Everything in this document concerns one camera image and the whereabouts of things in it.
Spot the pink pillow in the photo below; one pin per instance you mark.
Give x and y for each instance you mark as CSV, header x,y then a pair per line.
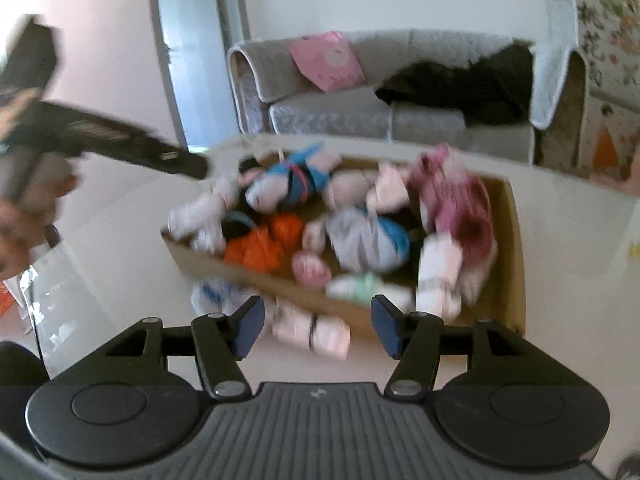
x,y
327,62

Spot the floral printed panel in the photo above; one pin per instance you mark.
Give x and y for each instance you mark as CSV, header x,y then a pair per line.
x,y
610,35

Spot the pink white sock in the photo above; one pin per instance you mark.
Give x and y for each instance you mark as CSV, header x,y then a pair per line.
x,y
312,269

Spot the pink dotted slipper sock bundle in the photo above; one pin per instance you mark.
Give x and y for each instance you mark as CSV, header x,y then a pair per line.
x,y
450,200

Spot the grey sofa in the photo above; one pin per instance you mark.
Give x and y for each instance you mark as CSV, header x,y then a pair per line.
x,y
325,115

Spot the small white sock bundle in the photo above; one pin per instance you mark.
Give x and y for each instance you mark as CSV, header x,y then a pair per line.
x,y
314,235

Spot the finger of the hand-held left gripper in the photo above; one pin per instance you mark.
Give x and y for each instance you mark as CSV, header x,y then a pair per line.
x,y
125,142

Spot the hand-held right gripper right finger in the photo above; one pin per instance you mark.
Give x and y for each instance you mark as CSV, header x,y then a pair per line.
x,y
386,327

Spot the light grey door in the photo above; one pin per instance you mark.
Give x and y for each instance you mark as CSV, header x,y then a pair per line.
x,y
200,60

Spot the person's left hand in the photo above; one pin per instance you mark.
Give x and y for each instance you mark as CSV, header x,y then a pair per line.
x,y
20,240

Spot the white sock bundle beige band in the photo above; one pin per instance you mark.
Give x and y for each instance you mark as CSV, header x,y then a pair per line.
x,y
390,187

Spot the black clothing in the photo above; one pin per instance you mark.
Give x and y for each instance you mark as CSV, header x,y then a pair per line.
x,y
450,90

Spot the white sock bundle green band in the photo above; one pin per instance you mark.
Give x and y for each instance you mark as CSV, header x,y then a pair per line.
x,y
365,287

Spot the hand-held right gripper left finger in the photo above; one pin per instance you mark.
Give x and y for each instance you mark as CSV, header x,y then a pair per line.
x,y
251,325

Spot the white sock blue stripe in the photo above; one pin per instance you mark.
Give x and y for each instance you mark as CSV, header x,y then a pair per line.
x,y
220,295

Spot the white sock bundle black band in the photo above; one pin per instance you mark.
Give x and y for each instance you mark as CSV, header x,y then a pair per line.
x,y
310,330

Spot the pink plastic chair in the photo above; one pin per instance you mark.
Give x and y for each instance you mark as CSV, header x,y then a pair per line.
x,y
615,182

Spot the cardboard box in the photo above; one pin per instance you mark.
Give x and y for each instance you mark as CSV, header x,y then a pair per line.
x,y
505,240

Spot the blue sock bundle pink band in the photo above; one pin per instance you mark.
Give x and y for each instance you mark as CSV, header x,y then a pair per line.
x,y
300,180

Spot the long white sock bundle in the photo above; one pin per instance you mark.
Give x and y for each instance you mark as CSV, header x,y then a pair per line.
x,y
440,265

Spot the black sock bundle blue band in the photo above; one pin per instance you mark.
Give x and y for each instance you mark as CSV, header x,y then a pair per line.
x,y
235,227

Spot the grey and blue sock bundle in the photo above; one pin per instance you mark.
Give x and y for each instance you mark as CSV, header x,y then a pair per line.
x,y
365,240

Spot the white quilted blanket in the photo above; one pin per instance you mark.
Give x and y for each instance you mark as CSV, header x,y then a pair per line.
x,y
547,85

